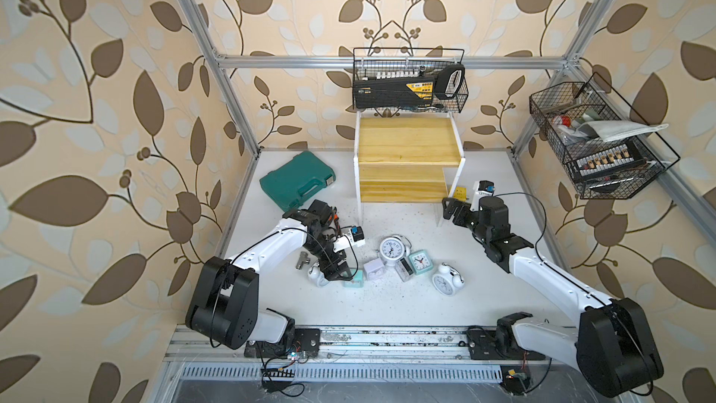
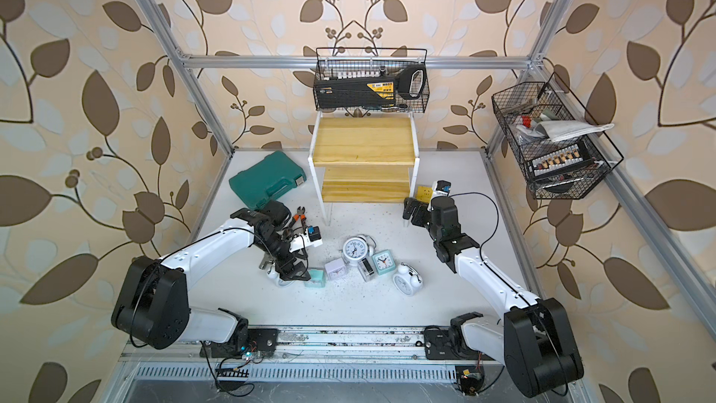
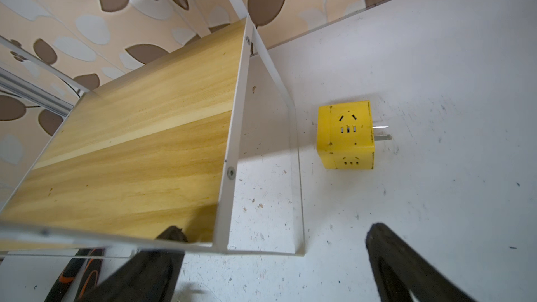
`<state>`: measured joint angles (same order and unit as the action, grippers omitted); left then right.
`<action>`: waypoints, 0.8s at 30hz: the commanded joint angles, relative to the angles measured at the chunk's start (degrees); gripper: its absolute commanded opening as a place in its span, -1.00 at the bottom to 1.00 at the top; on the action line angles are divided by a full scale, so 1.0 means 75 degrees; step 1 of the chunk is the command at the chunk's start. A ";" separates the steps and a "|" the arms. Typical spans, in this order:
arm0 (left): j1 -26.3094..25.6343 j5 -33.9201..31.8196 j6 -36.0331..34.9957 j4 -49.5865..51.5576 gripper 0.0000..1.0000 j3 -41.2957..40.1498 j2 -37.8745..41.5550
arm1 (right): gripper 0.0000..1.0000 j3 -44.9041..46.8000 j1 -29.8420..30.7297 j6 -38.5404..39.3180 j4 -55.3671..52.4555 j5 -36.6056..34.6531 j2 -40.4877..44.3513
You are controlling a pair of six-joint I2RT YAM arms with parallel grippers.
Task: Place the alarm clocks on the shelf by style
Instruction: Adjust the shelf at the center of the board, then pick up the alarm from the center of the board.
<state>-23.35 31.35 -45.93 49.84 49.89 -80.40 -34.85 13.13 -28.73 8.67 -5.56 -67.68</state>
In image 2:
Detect mint square alarm clock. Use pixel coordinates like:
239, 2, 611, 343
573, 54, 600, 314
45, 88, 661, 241
304, 268, 327, 288

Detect lilac square alarm clock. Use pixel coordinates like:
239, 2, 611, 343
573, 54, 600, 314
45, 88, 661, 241
324, 259, 349, 281

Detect small mint square clock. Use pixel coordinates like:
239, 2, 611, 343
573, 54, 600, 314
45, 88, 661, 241
372, 249, 396, 275

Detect transparent grey square clock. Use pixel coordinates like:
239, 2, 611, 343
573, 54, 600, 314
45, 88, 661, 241
358, 257, 377, 282

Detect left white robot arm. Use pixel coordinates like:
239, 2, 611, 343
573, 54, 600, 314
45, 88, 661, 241
111, 201, 323, 356

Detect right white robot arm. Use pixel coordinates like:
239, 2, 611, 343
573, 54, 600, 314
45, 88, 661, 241
403, 196, 585, 397

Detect wooden two-tier shelf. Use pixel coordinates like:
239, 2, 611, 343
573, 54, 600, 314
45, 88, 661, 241
308, 111, 421, 223

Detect white twin-bell clock left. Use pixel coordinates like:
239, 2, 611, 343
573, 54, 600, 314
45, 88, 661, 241
266, 265, 294, 288

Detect white twin-bell clock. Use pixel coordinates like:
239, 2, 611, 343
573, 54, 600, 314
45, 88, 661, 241
266, 265, 294, 288
341, 234, 376, 266
393, 262, 423, 296

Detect yellow sticky note pad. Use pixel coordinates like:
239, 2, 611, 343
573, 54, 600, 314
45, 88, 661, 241
414, 186, 434, 203

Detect orange black pliers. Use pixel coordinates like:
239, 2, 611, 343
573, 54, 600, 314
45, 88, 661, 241
282, 206, 307, 240

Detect white twin-bell clock right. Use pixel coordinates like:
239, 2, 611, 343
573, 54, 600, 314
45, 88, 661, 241
393, 262, 423, 296

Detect white twin-bell clock centre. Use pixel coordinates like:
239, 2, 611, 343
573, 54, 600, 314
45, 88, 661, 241
341, 234, 376, 266

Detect green plastic tool case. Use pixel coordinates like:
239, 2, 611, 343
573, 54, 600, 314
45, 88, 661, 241
229, 151, 307, 210

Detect white folded paper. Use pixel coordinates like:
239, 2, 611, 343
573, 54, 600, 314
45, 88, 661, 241
535, 121, 615, 143

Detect drill bit set box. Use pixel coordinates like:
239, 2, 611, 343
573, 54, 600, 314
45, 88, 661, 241
528, 143, 596, 180

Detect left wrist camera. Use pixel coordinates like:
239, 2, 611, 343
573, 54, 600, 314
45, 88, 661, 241
289, 226, 323, 252

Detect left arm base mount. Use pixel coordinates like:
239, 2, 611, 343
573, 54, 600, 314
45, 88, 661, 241
200, 326, 280, 359

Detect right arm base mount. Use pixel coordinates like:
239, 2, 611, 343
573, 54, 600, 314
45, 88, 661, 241
423, 312, 505, 364

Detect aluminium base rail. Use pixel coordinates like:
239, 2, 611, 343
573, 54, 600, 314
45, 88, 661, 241
114, 326, 511, 391

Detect back wire basket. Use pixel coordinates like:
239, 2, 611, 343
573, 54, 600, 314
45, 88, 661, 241
313, 46, 430, 113

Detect wire basket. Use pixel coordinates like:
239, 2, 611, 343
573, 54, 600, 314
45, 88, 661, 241
492, 74, 624, 200
313, 46, 430, 113

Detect right wire basket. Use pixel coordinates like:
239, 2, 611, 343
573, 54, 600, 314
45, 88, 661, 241
492, 74, 624, 200

